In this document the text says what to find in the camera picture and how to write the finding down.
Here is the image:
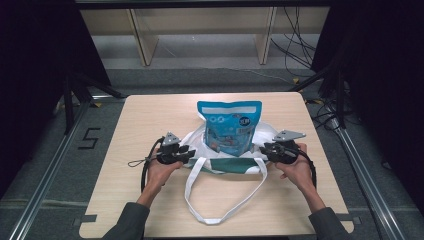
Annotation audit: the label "white tote bag coloured shapes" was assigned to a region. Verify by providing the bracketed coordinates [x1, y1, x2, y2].
[179, 113, 280, 226]

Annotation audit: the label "black curtain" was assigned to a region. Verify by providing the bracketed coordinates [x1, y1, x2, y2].
[311, 0, 424, 214]
[0, 0, 113, 199]

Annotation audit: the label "black cables beside stand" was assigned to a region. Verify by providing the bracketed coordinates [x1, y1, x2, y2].
[306, 98, 344, 132]

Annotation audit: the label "aluminium floor rail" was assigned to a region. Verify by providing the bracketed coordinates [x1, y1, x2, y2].
[329, 118, 407, 240]
[8, 95, 126, 240]

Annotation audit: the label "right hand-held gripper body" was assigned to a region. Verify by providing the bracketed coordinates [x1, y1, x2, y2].
[269, 129, 307, 165]

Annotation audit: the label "person's left hand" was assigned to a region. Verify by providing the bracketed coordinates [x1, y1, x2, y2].
[146, 157, 185, 188]

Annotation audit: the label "thin white floor cable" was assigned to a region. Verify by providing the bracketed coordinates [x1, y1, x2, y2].
[199, 66, 294, 85]

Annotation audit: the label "light wooden shelf unit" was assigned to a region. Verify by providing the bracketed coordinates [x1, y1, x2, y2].
[79, 6, 331, 67]

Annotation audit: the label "person's right hand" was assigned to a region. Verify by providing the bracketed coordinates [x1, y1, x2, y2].
[275, 142, 316, 193]

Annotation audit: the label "grey tape strip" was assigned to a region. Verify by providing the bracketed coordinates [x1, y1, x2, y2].
[336, 213, 363, 225]
[73, 214, 98, 227]

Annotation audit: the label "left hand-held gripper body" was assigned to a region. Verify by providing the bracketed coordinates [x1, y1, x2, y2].
[156, 131, 188, 165]

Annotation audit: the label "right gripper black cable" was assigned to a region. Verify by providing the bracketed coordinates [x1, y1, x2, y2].
[297, 149, 318, 188]

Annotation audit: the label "thin grey wrist strap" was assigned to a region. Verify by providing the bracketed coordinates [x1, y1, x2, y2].
[127, 155, 158, 168]

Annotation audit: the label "black metal stand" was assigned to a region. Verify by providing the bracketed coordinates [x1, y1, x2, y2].
[289, 63, 348, 130]
[62, 71, 125, 135]

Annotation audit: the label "blue snack pouch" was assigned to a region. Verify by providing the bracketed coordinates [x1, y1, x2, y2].
[196, 100, 263, 158]

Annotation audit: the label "bundle of black floor cables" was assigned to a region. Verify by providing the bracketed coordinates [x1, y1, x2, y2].
[269, 6, 318, 79]

